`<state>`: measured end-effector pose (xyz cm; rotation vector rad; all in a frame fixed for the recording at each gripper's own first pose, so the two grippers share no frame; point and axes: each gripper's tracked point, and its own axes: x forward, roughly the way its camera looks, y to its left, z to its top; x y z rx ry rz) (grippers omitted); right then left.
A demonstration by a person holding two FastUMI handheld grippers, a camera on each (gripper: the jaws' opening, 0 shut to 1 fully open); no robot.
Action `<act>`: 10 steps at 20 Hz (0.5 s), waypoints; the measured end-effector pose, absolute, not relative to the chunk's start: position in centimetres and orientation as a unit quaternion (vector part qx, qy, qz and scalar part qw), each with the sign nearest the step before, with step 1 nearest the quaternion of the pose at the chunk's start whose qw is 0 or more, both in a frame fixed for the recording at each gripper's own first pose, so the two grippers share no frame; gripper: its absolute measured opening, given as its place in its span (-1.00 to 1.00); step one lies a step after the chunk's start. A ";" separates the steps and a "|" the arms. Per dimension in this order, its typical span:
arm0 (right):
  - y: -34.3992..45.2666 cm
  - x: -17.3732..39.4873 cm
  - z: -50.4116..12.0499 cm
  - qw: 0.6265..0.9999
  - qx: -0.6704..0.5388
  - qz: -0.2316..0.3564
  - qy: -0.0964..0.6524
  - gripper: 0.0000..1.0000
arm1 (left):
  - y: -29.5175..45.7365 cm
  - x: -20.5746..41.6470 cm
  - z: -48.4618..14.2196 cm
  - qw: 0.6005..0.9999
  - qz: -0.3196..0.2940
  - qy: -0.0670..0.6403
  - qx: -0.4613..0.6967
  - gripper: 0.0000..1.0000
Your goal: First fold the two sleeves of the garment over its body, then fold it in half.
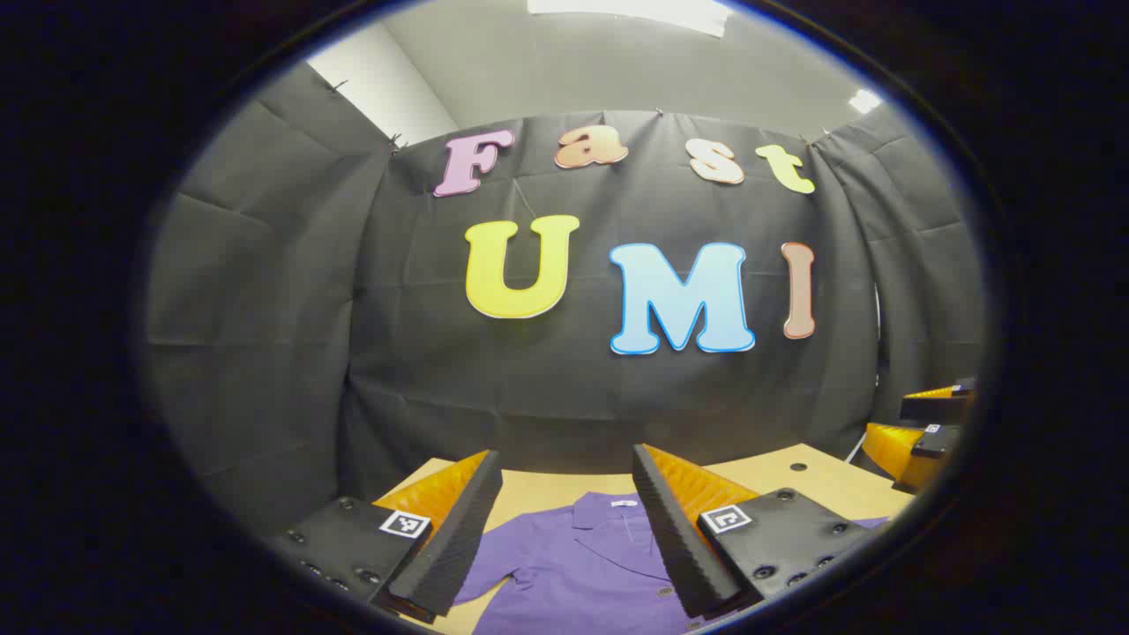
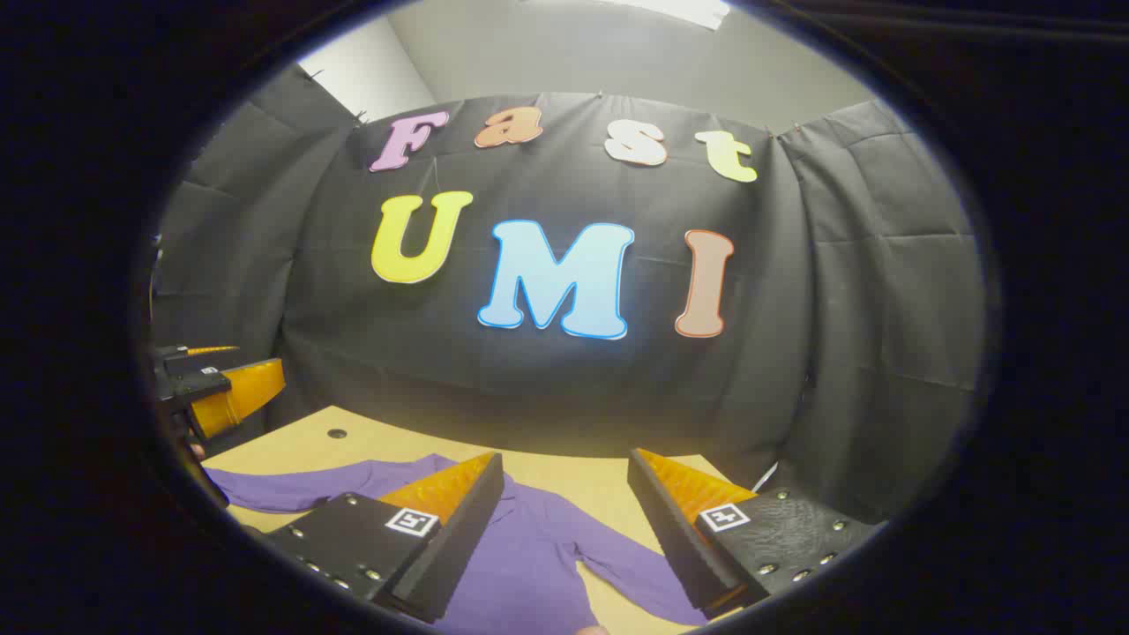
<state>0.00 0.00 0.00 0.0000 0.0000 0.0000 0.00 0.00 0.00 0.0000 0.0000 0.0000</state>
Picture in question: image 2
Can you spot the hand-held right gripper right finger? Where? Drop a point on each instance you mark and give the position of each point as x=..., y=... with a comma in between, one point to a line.
x=679, y=547

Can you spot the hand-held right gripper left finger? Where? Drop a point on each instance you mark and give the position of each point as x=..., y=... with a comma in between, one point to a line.
x=459, y=547

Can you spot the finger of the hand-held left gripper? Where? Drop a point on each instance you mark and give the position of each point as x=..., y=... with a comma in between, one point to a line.
x=198, y=355
x=238, y=397

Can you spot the purple button shirt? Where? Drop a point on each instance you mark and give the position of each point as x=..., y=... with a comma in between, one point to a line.
x=529, y=556

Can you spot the black backdrop cloth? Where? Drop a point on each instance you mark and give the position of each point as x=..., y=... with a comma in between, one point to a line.
x=573, y=388

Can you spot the ceiling light panel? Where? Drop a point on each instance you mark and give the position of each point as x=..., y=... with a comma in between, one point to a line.
x=688, y=11

